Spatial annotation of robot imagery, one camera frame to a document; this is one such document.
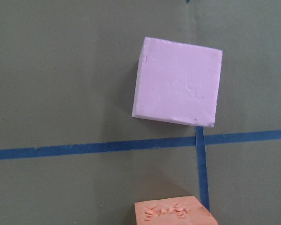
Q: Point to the pink foam cube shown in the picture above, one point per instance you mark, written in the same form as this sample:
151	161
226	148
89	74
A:
177	83

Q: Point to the orange foam cube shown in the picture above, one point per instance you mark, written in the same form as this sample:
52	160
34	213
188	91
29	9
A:
186	210

